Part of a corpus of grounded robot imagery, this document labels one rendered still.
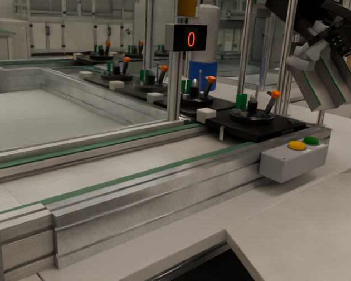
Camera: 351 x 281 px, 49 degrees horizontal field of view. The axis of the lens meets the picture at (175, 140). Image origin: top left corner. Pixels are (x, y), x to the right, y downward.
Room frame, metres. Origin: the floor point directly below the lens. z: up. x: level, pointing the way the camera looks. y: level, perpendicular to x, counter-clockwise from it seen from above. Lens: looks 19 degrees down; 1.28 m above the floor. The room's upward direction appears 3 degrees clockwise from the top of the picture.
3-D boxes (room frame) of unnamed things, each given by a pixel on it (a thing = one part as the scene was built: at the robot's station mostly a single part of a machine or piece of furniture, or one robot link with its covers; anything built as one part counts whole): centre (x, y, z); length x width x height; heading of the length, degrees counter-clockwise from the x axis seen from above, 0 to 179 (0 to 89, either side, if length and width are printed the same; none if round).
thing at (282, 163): (0.94, -0.31, 0.93); 0.21 x 0.07 x 0.06; 133
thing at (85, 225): (0.85, -0.13, 0.91); 0.89 x 0.06 x 0.11; 133
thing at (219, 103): (1.34, -0.05, 1.01); 0.24 x 0.24 x 0.13; 43
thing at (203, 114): (1.16, -0.09, 0.97); 0.05 x 0.05 x 0.04; 43
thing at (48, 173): (0.97, 0.01, 0.91); 0.84 x 0.28 x 0.10; 133
